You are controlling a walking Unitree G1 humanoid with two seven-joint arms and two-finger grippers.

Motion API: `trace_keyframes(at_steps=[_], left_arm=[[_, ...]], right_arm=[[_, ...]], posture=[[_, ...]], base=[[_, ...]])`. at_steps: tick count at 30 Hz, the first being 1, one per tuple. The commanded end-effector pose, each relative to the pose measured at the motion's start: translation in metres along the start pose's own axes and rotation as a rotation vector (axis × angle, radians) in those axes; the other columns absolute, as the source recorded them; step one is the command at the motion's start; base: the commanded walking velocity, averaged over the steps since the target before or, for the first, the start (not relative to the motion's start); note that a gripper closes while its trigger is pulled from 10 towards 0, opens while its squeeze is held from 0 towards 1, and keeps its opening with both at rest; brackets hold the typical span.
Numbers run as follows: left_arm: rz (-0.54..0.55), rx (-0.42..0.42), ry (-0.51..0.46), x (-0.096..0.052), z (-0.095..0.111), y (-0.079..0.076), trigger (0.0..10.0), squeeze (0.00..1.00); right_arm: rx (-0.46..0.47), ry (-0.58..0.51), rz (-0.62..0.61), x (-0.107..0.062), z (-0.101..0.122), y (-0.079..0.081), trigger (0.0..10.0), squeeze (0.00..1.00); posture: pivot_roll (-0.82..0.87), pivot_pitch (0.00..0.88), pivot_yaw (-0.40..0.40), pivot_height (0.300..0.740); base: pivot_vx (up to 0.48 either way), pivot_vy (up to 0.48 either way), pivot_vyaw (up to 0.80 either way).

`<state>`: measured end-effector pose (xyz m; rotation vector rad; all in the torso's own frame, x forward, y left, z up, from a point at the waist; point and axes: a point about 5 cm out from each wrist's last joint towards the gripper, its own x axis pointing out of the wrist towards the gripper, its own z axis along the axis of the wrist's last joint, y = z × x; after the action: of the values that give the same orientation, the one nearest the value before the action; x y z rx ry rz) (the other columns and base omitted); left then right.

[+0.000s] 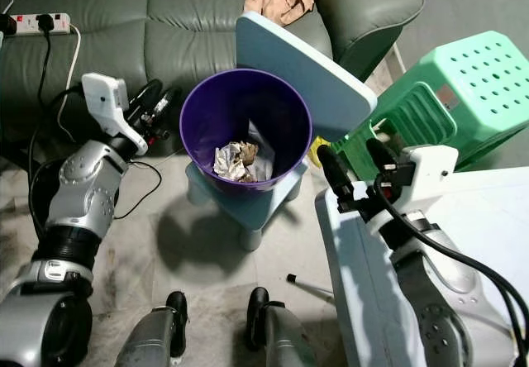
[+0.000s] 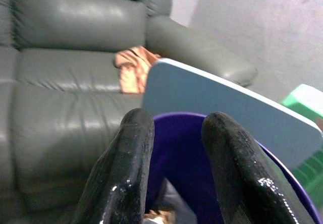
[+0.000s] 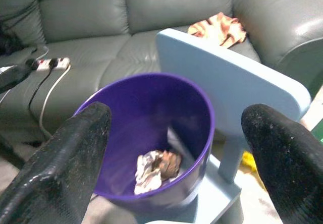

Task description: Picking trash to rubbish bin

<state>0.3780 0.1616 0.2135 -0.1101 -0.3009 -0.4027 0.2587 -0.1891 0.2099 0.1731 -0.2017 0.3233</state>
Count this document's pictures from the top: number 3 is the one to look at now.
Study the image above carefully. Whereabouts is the orange patterned cloth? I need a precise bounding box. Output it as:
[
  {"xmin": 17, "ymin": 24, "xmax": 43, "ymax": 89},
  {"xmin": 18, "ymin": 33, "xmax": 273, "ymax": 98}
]
[{"xmin": 187, "ymin": 12, "xmax": 247, "ymax": 49}]

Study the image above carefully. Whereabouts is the light blue small table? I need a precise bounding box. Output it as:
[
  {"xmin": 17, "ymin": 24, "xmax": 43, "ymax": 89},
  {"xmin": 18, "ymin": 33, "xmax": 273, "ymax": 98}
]
[{"xmin": 136, "ymin": 28, "xmax": 312, "ymax": 224}]

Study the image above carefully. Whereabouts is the purple plastic rubbish bin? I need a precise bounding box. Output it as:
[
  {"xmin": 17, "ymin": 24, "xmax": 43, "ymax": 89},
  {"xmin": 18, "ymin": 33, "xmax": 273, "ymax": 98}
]
[{"xmin": 73, "ymin": 72, "xmax": 216, "ymax": 213}]

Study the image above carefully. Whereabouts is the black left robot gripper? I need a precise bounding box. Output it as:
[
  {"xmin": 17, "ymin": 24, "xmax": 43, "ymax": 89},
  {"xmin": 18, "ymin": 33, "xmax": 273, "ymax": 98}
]
[{"xmin": 0, "ymin": 61, "xmax": 36, "ymax": 95}]

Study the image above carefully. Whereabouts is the yellow object on floor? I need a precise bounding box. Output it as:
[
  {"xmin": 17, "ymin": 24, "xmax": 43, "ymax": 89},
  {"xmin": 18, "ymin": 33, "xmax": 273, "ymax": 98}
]
[{"xmin": 241, "ymin": 151, "xmax": 258, "ymax": 173}]

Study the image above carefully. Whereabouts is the black fabric item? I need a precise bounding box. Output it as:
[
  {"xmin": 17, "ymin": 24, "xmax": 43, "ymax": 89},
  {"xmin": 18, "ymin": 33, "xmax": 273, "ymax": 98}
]
[{"xmin": 0, "ymin": 24, "xmax": 26, "ymax": 57}]

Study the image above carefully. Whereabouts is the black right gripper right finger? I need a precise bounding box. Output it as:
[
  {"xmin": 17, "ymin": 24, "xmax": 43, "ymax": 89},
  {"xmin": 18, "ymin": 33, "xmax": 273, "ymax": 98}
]
[{"xmin": 241, "ymin": 103, "xmax": 323, "ymax": 224}]

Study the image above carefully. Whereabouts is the black power cable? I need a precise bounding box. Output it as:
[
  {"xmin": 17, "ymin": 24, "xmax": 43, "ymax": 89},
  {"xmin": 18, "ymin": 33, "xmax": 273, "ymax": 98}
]
[{"xmin": 27, "ymin": 66, "xmax": 55, "ymax": 119}]

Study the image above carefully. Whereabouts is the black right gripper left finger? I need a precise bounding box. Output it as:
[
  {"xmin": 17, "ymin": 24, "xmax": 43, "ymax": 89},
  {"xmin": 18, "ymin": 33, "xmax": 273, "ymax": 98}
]
[{"xmin": 0, "ymin": 101, "xmax": 112, "ymax": 224}]

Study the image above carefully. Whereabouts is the crumpled white paper trash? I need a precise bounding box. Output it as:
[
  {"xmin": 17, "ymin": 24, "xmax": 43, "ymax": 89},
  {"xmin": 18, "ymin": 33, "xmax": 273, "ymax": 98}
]
[{"xmin": 134, "ymin": 150, "xmax": 164, "ymax": 195}]

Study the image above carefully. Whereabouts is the white power cable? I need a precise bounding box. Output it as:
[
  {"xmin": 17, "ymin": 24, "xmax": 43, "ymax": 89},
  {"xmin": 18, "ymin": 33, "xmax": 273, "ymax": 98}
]
[{"xmin": 39, "ymin": 64, "xmax": 72, "ymax": 140}]

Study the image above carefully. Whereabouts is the grey leather sofa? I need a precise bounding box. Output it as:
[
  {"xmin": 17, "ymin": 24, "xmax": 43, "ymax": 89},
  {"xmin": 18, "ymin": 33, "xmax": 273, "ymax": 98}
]
[{"xmin": 0, "ymin": 0, "xmax": 323, "ymax": 169}]

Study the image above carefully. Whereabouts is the crumpled brown paper trash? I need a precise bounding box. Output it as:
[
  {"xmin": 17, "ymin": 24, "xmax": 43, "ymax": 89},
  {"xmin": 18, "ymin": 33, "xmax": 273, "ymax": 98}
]
[{"xmin": 158, "ymin": 150, "xmax": 183, "ymax": 181}]

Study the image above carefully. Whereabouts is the flat grey card trash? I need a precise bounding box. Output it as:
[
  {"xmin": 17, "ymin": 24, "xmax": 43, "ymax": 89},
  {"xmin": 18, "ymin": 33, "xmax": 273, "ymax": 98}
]
[{"xmin": 167, "ymin": 126, "xmax": 196, "ymax": 166}]

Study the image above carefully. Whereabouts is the white power strip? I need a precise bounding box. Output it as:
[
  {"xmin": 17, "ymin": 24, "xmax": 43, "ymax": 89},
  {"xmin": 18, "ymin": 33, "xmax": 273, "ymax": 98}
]
[{"xmin": 32, "ymin": 57, "xmax": 71, "ymax": 71}]

